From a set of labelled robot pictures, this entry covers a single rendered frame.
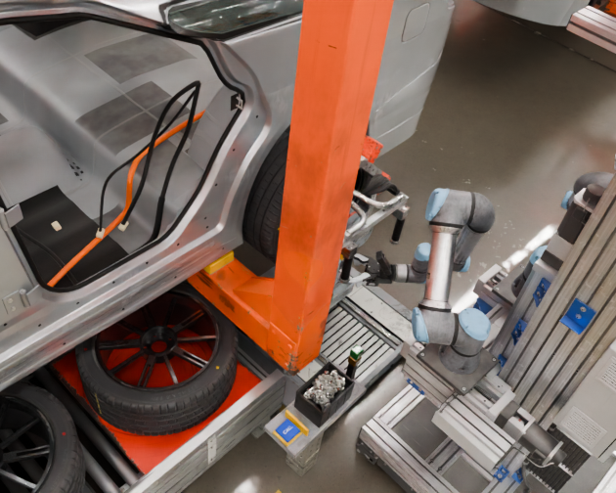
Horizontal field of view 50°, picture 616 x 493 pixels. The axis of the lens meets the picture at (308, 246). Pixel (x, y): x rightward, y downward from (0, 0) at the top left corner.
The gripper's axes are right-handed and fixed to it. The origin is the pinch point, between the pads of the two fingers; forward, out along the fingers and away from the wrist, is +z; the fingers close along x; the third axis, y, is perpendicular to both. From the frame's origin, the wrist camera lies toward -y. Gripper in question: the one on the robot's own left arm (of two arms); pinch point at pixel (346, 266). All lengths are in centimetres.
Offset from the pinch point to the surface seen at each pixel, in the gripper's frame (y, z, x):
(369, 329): 77, -25, 27
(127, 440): 56, 84, -50
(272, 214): -14.6, 31.5, 12.4
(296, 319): -4.8, 21.2, -31.5
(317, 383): 25.4, 10.4, -39.5
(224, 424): 44, 46, -48
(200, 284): 24, 60, 7
